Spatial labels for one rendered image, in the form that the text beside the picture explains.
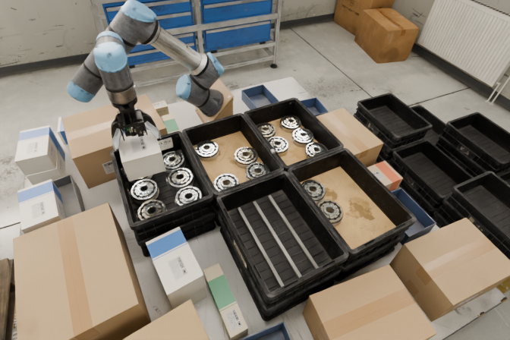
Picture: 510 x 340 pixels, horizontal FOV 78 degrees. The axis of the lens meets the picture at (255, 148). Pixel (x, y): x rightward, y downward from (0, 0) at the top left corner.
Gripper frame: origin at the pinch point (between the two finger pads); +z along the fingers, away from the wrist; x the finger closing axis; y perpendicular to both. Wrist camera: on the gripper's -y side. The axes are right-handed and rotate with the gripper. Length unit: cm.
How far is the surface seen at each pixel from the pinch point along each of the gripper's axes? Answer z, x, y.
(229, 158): 28.4, 34.6, -6.3
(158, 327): 21, -8, 51
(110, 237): 21.2, -16.8, 17.8
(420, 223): 41, 100, 49
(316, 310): 25, 35, 64
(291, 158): 28, 60, 4
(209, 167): 28.4, 24.9, -5.0
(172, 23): 47, 53, -196
